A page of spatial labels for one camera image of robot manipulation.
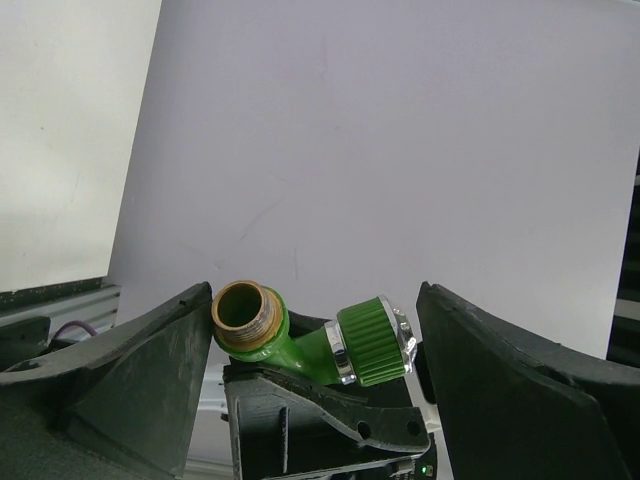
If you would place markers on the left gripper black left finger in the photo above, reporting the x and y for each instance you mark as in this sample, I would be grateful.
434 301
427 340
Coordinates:
120 405

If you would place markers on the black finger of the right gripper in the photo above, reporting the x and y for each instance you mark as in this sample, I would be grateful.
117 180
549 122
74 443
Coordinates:
283 426

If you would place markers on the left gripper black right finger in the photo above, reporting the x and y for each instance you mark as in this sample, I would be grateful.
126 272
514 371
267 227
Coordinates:
515 405

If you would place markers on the green water faucet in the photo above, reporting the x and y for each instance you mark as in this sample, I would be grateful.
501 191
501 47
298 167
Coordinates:
368 343

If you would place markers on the left aluminium frame post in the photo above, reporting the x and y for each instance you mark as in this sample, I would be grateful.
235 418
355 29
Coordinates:
69 311

